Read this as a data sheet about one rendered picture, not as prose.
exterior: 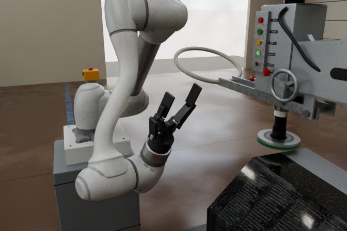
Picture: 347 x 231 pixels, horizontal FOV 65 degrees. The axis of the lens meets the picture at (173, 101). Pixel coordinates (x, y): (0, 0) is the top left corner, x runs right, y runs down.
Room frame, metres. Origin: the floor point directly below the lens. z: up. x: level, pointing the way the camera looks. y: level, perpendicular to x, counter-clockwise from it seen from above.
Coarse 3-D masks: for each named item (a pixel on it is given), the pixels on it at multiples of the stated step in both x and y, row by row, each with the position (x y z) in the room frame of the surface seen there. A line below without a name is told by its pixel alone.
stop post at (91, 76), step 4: (84, 72) 2.18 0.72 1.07; (88, 72) 2.19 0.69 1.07; (92, 72) 2.20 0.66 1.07; (96, 72) 2.21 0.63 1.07; (84, 76) 2.18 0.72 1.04; (88, 76) 2.19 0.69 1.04; (92, 76) 2.20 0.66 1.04; (96, 76) 2.21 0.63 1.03; (88, 80) 2.19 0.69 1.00; (92, 80) 2.22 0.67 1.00; (96, 80) 2.23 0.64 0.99
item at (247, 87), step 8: (224, 80) 1.66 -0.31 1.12; (240, 80) 1.69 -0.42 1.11; (248, 80) 1.63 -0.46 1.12; (232, 88) 1.59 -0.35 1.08; (240, 88) 1.53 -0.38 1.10; (248, 88) 1.47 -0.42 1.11; (256, 96) 1.42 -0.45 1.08; (264, 96) 1.37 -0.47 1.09; (272, 96) 1.33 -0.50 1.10; (272, 104) 1.32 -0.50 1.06; (280, 104) 1.27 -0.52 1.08; (288, 104) 1.24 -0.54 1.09; (296, 104) 1.20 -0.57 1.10; (320, 104) 1.22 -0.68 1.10; (328, 104) 1.18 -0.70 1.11; (296, 112) 1.20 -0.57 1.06; (304, 112) 1.12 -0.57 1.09; (320, 112) 1.16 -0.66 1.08; (328, 112) 1.18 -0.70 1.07
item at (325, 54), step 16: (288, 32) 1.20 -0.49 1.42; (304, 48) 1.16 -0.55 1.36; (320, 48) 1.09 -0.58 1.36; (336, 48) 1.04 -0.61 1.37; (304, 64) 1.15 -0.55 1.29; (320, 64) 1.09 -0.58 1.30; (336, 64) 1.03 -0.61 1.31; (304, 80) 1.14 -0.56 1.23; (320, 80) 1.08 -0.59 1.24; (336, 80) 1.02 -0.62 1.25; (304, 96) 1.15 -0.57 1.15; (320, 96) 1.07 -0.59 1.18; (336, 96) 1.01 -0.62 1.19
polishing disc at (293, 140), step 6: (264, 132) 1.40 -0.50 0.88; (270, 132) 1.40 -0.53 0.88; (288, 132) 1.40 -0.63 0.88; (258, 138) 1.34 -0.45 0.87; (264, 138) 1.32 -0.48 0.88; (270, 138) 1.32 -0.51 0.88; (288, 138) 1.32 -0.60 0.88; (294, 138) 1.32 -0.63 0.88; (270, 144) 1.26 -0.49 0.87; (276, 144) 1.25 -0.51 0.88; (282, 144) 1.24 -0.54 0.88; (288, 144) 1.24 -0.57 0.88; (294, 144) 1.25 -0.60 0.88
